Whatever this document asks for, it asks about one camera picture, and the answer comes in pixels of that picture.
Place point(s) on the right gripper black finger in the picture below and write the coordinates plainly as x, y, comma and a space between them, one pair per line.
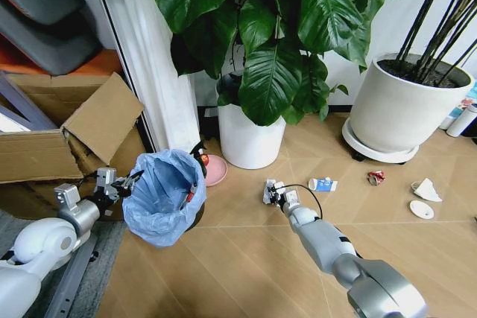
277, 187
273, 199

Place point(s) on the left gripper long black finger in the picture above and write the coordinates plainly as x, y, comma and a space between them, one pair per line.
131, 178

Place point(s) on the left gripper short black finger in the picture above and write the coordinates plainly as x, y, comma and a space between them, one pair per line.
123, 193

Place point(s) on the trash bin with blue bag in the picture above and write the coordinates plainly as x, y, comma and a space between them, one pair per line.
164, 202

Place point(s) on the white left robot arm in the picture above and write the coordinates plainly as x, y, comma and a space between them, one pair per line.
35, 247

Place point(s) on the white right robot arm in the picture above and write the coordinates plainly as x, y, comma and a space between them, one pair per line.
335, 254

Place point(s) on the red item inside bin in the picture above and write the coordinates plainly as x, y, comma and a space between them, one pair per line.
192, 191

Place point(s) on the white blue milk carton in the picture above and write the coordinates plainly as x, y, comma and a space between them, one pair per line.
324, 184

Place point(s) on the white cylindrical plant pot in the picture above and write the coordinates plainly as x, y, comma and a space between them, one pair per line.
249, 143

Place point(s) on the pink round dish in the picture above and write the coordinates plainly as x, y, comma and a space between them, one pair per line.
216, 171

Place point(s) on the black red spray bottle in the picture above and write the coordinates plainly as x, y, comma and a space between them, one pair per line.
201, 154

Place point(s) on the brown cardboard box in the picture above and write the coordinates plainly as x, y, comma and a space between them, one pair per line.
44, 146

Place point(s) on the crushed red can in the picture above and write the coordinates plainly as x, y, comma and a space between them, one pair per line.
376, 178

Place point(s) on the white wheeled planter tray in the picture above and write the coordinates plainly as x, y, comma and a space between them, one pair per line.
372, 154

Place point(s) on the white curtain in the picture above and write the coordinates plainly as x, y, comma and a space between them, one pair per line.
149, 53

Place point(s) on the large broad-leaf green plant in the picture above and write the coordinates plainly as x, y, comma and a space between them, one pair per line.
272, 53

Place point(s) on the round white cup lid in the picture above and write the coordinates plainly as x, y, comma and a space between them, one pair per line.
422, 209

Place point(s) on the large white round planter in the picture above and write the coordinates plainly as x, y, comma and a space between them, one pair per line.
398, 109

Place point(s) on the crushed white paper cup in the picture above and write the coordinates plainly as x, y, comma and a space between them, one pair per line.
426, 189

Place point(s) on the grey cushioned seat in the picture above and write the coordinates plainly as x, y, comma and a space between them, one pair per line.
41, 16

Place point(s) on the white bottle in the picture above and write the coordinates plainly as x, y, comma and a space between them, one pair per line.
462, 120

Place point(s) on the colourful printed box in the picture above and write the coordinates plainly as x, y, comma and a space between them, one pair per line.
464, 104

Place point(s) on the dark thin plant stems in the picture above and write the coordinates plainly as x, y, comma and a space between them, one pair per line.
432, 27

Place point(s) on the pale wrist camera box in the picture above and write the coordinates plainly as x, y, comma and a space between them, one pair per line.
292, 198
106, 180

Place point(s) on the grey metal floor rail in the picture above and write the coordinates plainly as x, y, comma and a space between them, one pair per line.
71, 280

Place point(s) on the grey purple flat frame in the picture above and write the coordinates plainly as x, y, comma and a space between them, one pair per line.
22, 105

